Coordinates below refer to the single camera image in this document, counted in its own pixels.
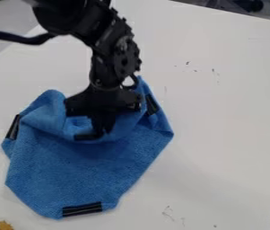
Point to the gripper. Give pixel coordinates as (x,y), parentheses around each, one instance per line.
(101,100)

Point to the blue cloth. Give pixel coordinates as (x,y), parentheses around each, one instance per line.
(81,170)

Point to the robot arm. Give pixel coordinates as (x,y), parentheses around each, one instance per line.
(97,27)

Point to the yellow toy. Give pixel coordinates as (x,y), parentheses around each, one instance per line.
(4,225)

